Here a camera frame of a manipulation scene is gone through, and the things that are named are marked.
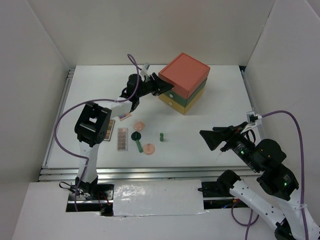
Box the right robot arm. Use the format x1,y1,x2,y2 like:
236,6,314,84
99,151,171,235
199,122,320,240

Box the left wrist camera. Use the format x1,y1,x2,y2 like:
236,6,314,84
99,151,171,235
140,62,150,77

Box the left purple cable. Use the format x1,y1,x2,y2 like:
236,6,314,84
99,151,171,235
54,53,146,213

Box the wrapped peach makeup sponge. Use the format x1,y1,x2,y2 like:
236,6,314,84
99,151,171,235
133,121,146,132

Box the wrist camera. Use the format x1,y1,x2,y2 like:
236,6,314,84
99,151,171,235
246,111,262,130
140,62,150,77

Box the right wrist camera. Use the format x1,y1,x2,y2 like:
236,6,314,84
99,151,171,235
246,111,262,130

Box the aluminium table rail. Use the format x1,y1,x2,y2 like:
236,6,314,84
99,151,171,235
38,65,256,182

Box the yellow drawer box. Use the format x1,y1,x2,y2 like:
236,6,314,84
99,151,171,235
158,88,205,115

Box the peach round puff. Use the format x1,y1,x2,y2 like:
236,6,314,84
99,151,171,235
142,143,155,155

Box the light green tube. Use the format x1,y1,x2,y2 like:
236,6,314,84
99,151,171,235
136,140,144,153

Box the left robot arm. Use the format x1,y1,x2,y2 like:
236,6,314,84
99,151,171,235
64,73,174,200

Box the dark green cushion puff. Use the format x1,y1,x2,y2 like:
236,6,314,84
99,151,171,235
131,131,142,141

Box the dark green lipstick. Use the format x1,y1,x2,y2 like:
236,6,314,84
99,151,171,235
159,132,164,142

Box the brown eyeshadow palette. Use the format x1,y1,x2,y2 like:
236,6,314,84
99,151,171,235
103,119,116,142

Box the pink-brown eyeshadow palette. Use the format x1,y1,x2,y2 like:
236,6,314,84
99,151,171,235
116,127,128,151

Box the colourful square eyeshadow palette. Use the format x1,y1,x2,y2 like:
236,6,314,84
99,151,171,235
118,113,132,121

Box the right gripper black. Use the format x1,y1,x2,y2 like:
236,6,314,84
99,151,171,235
198,119,261,171

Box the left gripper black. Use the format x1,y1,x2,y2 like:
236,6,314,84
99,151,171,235
136,72,174,98

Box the green drawer box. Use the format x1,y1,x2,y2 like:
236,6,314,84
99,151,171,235
164,78,207,107

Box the white front cover panel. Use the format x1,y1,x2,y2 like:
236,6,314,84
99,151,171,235
113,179,206,217

